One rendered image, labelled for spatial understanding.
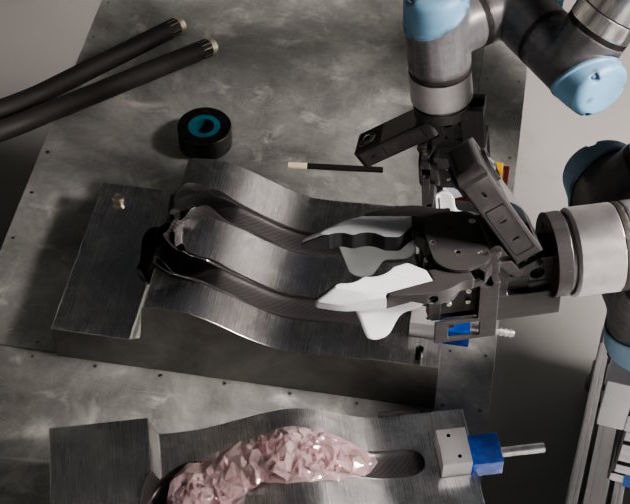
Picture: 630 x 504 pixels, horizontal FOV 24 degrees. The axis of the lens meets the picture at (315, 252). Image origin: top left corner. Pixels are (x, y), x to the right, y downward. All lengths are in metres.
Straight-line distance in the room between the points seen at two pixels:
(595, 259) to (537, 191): 2.04
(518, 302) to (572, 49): 0.49
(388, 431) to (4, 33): 2.08
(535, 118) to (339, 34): 1.11
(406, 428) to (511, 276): 0.62
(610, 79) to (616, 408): 0.38
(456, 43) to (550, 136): 1.68
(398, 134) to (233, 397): 0.41
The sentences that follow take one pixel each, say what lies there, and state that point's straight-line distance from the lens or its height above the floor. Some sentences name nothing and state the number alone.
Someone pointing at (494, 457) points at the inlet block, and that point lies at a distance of 1.77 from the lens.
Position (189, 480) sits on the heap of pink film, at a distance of 1.71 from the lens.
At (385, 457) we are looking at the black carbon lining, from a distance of 1.78.
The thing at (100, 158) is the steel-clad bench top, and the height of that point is 0.80.
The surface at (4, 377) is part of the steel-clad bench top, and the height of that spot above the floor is 0.80.
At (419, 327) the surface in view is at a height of 0.91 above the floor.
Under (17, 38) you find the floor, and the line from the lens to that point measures 3.62.
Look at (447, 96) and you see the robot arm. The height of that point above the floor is 1.17.
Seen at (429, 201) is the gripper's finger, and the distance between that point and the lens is 1.79.
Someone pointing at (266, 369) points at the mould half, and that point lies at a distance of 1.87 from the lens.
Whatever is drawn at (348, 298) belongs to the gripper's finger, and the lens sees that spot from 1.14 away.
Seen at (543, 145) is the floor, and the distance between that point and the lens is 3.33.
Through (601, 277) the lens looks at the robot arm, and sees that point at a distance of 1.20.
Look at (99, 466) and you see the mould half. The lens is 1.72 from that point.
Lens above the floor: 2.36
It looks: 50 degrees down
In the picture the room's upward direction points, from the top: straight up
